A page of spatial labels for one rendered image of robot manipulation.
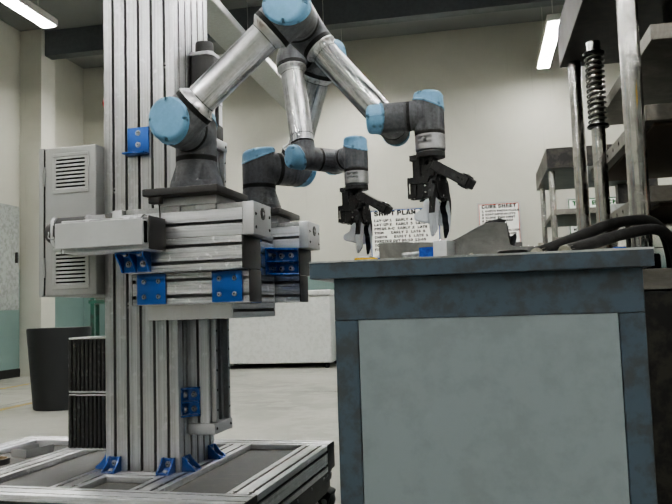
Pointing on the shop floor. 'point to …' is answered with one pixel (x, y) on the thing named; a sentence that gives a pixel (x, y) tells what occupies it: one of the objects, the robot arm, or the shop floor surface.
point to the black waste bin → (50, 365)
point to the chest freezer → (287, 333)
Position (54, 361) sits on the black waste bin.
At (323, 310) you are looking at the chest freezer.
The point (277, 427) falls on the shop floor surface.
